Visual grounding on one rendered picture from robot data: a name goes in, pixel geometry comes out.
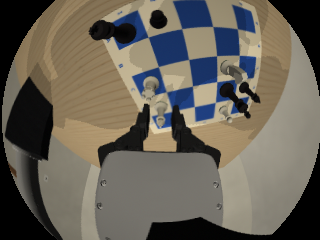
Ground black pawn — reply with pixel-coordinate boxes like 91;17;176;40
149;10;167;29
244;111;251;119

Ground white rook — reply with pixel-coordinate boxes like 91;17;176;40
142;76;159;101

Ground white bishop chess piece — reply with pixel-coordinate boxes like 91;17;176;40
154;101;168;128

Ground blue and cream chessboard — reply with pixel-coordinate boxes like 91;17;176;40
101;0;262;134

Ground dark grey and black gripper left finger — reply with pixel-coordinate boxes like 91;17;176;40
98;104;150;167

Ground white chess pawn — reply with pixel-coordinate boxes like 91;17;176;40
219;106;233;123

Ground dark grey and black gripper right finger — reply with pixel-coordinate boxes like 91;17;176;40
171;105;221;168

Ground white knight chess piece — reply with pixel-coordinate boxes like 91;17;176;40
220;60;248;84

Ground black king chess piece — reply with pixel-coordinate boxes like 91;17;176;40
89;20;136;44

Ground black chess queen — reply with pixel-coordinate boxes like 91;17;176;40
219;83;248;113

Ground black bishop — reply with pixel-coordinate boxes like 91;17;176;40
239;82;261;103

